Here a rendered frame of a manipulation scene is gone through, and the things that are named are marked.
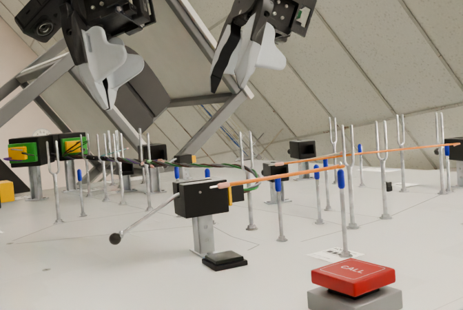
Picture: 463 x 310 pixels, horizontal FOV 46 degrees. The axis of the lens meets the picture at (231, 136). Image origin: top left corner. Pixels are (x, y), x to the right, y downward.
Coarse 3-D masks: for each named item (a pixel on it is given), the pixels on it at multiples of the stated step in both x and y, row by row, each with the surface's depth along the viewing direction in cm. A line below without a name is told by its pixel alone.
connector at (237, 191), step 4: (232, 188) 66; (236, 188) 67; (240, 188) 67; (232, 192) 66; (236, 192) 67; (240, 192) 67; (232, 196) 66; (236, 196) 67; (240, 196) 67; (232, 200) 66; (236, 200) 67; (240, 200) 67
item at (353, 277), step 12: (336, 264) 47; (348, 264) 46; (360, 264) 46; (372, 264) 46; (312, 276) 46; (324, 276) 44; (336, 276) 44; (348, 276) 43; (360, 276) 43; (372, 276) 43; (384, 276) 44; (336, 288) 43; (348, 288) 42; (360, 288) 42; (372, 288) 43
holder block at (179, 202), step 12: (192, 180) 66; (204, 180) 66; (216, 180) 65; (180, 192) 64; (192, 192) 64; (204, 192) 64; (216, 192) 65; (180, 204) 65; (192, 204) 64; (204, 204) 64; (216, 204) 65; (228, 204) 66; (192, 216) 64
